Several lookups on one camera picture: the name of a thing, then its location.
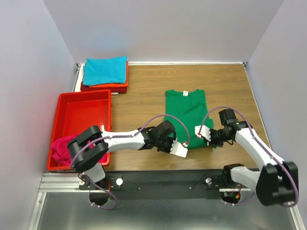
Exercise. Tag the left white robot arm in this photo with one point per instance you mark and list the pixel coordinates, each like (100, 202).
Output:
(91, 145)

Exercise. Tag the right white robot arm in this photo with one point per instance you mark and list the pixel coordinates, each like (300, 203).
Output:
(275, 182)

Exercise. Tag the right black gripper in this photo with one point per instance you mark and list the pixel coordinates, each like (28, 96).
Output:
(212, 142)

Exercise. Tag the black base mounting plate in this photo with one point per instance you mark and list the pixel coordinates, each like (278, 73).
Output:
(162, 185)

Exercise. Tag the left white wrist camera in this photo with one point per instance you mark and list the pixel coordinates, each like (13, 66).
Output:
(179, 149)

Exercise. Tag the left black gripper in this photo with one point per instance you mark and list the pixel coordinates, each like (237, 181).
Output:
(168, 150)

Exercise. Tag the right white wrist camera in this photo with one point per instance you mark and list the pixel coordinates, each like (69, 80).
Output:
(203, 132)

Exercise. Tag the crumpled magenta t-shirt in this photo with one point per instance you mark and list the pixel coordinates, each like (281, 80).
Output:
(60, 156)

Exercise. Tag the folded blue t-shirt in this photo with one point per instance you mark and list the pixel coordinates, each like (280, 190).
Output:
(105, 71)

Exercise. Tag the folded dark red t-shirt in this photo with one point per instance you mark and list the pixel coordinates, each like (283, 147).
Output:
(112, 89)

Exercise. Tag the red plastic bin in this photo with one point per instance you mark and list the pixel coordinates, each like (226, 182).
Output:
(77, 111)

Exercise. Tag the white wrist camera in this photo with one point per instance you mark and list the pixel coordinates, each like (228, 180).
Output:
(179, 149)
(203, 132)

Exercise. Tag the green t-shirt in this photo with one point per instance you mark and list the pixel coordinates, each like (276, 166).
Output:
(190, 108)

